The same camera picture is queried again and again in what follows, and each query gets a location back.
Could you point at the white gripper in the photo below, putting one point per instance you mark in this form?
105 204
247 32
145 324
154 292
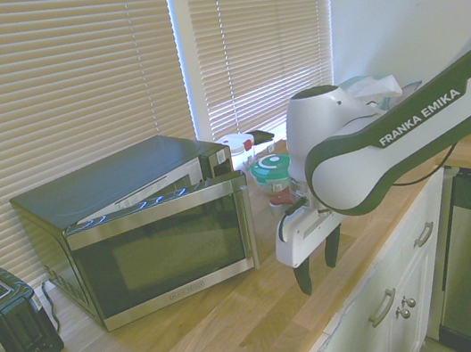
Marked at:
306 232

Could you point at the white Franka Emika robot arm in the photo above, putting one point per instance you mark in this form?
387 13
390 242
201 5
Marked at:
396 137

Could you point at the black stainless microwave body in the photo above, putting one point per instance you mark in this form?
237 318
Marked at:
123 181

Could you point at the green lidded food container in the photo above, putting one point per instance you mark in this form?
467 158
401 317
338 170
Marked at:
271 172

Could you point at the white cabinet door with knob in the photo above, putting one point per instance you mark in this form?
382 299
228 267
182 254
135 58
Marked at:
410 314

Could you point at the clear container with white lid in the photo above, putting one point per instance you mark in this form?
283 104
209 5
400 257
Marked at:
240 150

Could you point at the black flat object on sill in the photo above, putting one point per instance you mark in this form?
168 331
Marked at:
261 135

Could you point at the tissue box with white tissue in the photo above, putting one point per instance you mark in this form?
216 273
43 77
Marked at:
373 92

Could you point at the narrow beige window blind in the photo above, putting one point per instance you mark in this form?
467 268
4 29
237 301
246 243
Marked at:
260 41

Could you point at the wide beige window blind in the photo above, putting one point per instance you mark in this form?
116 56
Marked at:
56 106

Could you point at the black two-slot toaster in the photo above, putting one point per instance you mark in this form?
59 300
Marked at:
8 318

